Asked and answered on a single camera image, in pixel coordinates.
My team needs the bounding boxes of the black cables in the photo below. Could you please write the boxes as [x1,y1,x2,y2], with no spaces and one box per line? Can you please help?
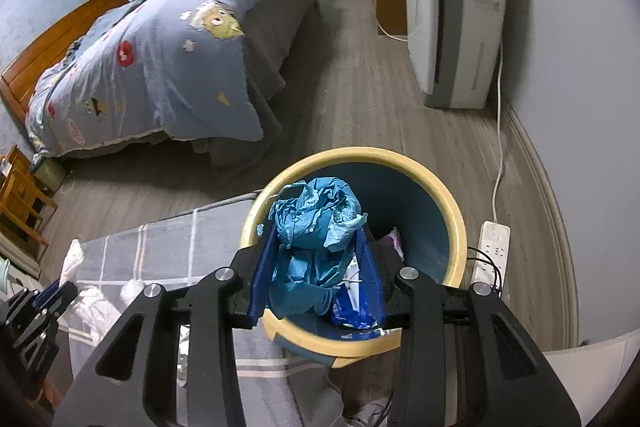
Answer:
[466,246,502,294]

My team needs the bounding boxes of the pale grey panel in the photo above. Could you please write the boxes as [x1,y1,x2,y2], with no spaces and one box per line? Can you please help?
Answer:
[542,332,632,414]

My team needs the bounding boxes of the green box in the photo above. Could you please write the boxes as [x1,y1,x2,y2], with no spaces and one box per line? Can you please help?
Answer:
[31,156,67,188]

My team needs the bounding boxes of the grey checked mat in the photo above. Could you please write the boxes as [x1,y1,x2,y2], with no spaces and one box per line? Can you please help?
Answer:
[47,189,347,427]

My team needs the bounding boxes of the blue bin with yellow rim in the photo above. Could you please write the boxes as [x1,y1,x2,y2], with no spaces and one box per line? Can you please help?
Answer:
[240,147,468,369]

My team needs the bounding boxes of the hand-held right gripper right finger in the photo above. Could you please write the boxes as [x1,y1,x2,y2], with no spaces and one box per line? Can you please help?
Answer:
[355,222,583,427]

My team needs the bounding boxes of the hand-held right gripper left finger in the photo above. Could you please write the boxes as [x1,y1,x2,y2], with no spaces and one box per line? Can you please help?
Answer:
[52,226,281,427]

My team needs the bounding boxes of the white air purifier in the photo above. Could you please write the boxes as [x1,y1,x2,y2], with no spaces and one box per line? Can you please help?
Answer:
[400,0,509,110]

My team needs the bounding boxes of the wooden bed frame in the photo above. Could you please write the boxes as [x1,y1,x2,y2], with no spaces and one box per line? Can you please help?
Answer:
[0,0,132,130]

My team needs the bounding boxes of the wooden stool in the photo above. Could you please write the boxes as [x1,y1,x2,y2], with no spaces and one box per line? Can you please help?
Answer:
[0,146,59,260]

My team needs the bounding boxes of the bed with blue quilt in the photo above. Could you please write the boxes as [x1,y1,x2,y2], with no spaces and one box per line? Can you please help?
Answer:
[25,0,321,158]

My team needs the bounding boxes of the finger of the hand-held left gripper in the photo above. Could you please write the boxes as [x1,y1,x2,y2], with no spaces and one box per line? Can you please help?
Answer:
[0,289,61,401]
[30,279,79,322]

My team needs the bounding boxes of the blue plastic bag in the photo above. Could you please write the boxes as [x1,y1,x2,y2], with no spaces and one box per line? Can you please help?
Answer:
[257,177,369,319]

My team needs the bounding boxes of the white cotton wad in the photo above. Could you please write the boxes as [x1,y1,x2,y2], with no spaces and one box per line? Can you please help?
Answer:
[119,278,147,304]

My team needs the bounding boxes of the white power strip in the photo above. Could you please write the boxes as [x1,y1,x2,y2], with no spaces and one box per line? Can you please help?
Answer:
[471,220,512,299]

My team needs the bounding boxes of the pink wrapper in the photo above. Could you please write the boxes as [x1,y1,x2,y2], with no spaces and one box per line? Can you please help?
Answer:
[377,228,404,261]

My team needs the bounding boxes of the blue plastic packet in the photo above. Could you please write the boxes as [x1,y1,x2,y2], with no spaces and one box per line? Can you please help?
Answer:
[331,284,383,329]

